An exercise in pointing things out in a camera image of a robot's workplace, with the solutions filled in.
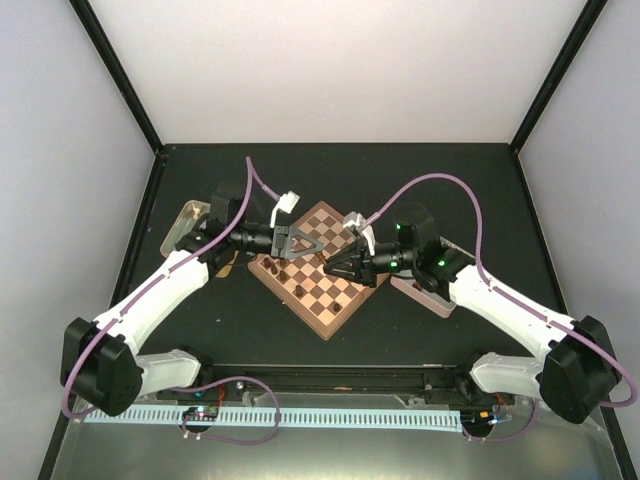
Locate yellow tin box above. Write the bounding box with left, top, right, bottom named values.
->
left=160, top=200, right=237, bottom=278

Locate pink tin box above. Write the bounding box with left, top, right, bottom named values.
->
left=390, top=234, right=476, bottom=319

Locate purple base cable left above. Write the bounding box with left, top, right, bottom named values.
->
left=180, top=375, right=284, bottom=445

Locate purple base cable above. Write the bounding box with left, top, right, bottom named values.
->
left=462, top=394, right=541, bottom=444
left=180, top=375, right=284, bottom=445

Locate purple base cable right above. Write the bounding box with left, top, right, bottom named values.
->
left=462, top=394, right=541, bottom=444

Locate wooden chess board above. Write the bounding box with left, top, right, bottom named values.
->
left=248, top=201, right=376, bottom=340

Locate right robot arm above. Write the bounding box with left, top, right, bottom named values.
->
left=324, top=203, right=622, bottom=424

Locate light blue cable duct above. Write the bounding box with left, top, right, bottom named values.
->
left=85, top=404, right=462, bottom=433

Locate black frame rail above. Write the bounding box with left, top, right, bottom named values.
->
left=74, top=362, right=621, bottom=401

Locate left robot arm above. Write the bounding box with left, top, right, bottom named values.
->
left=60, top=192, right=324, bottom=416

